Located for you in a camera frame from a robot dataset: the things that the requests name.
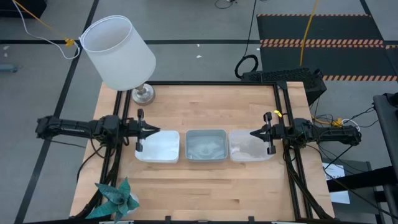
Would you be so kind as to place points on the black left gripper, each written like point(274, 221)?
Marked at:
point(136, 129)

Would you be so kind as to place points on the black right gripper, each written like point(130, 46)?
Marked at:
point(276, 132)

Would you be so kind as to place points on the dark cabinet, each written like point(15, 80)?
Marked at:
point(34, 6)

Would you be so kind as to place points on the dark gray panel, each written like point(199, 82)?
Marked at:
point(357, 166)

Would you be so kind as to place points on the black metal stand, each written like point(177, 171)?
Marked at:
point(385, 124)

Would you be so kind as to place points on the blue-gray floor object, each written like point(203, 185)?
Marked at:
point(7, 68)

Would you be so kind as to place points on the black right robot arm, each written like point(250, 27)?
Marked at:
point(335, 135)

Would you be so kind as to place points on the green artificial plant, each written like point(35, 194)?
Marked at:
point(118, 199)

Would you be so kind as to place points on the white shade table lamp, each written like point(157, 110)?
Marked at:
point(118, 53)

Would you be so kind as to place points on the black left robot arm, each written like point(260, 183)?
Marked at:
point(77, 129)

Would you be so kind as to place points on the white paper sheet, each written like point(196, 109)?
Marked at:
point(334, 171)

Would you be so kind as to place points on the black hazard-striped floor mat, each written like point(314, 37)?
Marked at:
point(326, 28)

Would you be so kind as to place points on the black aluminium table frame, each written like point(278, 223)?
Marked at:
point(202, 83)

